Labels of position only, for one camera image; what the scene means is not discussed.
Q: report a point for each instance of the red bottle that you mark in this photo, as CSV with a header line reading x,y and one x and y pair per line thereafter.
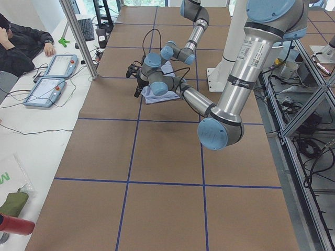
x,y
14,225

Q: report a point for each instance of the seated person in black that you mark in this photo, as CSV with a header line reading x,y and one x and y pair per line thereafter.
x,y
20,45

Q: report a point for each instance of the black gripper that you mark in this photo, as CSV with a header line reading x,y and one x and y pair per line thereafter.
x,y
140,83

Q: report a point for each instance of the blue teach pendant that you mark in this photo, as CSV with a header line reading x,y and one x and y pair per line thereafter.
x,y
62,66
45,92

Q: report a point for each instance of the upper blue teach pendant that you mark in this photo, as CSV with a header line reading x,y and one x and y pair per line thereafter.
x,y
62,66

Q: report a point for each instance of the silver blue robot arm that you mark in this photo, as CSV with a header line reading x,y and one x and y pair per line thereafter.
x,y
268,22
188,39

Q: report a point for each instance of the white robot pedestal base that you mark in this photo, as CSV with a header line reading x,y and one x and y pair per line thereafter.
x,y
217,77

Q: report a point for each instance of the lower blue teach pendant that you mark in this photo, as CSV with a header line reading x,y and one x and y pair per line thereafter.
x,y
45,92

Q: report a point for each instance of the light blue striped shirt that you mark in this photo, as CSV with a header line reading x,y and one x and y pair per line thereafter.
x,y
148,95

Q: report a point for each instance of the aluminium frame post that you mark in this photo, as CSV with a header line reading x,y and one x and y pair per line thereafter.
x,y
79,38

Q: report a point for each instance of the black keyboard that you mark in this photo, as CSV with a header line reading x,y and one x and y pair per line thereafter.
x,y
87,29

